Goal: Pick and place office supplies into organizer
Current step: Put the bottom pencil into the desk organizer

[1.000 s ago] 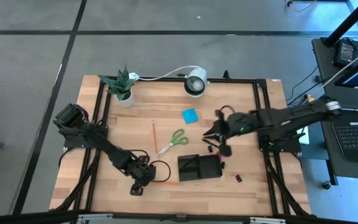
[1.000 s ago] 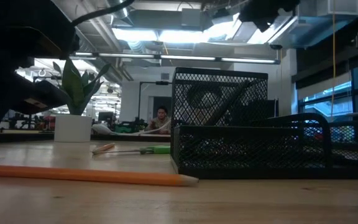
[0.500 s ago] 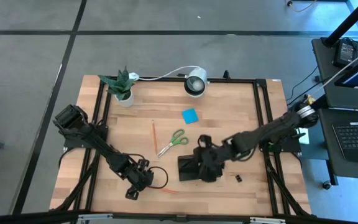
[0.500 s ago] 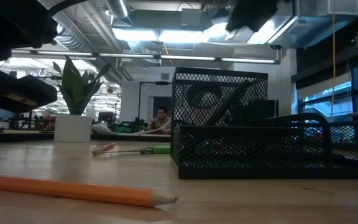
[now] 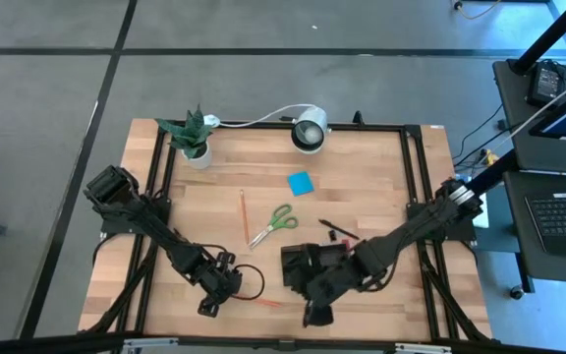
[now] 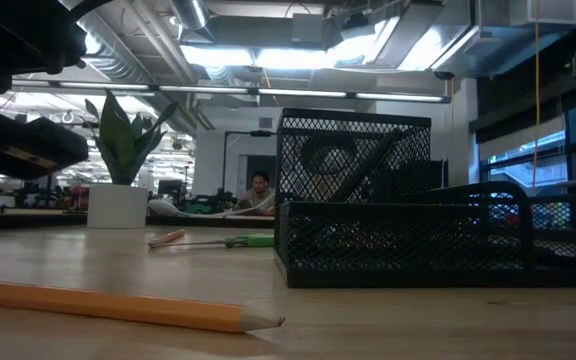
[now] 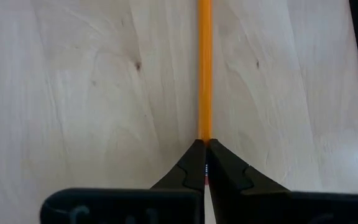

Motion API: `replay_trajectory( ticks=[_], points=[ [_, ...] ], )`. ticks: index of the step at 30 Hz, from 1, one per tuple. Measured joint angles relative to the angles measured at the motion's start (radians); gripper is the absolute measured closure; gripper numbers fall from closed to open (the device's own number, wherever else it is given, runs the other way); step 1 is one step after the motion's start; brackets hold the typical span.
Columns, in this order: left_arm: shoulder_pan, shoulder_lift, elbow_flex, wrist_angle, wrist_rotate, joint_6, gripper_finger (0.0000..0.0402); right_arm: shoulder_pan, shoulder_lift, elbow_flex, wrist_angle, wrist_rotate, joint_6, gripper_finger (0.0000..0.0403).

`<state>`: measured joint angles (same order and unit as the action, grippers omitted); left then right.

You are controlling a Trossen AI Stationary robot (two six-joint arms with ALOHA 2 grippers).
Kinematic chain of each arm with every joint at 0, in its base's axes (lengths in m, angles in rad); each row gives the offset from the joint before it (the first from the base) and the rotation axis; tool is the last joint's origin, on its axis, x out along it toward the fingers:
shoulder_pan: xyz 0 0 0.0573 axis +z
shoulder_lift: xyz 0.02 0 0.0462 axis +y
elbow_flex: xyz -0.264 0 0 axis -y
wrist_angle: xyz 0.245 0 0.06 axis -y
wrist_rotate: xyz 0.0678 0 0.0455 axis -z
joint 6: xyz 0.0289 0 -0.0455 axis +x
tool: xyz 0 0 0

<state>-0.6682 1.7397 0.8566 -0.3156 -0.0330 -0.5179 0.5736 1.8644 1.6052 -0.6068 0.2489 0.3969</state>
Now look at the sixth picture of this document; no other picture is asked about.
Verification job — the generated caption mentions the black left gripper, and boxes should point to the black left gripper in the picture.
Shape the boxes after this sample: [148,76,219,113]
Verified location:
[0,102,90,182]

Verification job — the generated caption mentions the orange pencil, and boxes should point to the orange pencil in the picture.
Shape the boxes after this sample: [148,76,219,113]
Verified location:
[0,278,287,335]
[147,228,188,248]

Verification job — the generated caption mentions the green-handled scissors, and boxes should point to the green-handled scissors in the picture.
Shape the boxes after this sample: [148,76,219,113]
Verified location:
[147,233,276,250]

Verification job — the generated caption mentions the black pen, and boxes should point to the black pen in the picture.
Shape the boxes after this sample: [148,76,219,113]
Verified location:
[337,127,404,204]

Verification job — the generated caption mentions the black mesh desk organizer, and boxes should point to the black mesh desk organizer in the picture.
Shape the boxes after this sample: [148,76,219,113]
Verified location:
[273,107,576,290]

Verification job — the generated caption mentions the green plant in white pot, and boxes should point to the green plant in white pot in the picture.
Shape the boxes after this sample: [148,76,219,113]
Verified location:
[83,88,179,230]

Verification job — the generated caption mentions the small black monitor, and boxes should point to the small black monitor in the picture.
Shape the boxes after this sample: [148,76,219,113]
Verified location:
[156,178,185,199]

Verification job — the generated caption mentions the green box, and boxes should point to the green box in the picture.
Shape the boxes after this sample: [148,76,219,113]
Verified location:
[182,197,217,216]

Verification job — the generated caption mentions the black lamp stand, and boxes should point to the black lamp stand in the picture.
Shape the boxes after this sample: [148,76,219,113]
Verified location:
[221,128,275,194]

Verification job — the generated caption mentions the person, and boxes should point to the person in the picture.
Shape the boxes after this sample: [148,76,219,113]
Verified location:
[235,169,277,217]

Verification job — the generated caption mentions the long ceiling light strip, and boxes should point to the long ceiling light strip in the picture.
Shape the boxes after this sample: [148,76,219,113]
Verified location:
[10,78,452,105]

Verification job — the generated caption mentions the black equipment silhouettes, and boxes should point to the black equipment silhouettes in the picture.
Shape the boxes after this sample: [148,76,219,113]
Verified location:
[430,158,450,190]

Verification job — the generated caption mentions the black aluminium table frame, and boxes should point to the black aluminium table frame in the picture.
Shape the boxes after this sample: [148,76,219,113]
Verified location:
[0,212,277,230]

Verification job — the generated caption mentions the yellow hanging cord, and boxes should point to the yellow hanging cord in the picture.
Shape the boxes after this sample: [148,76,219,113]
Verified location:
[531,0,542,194]

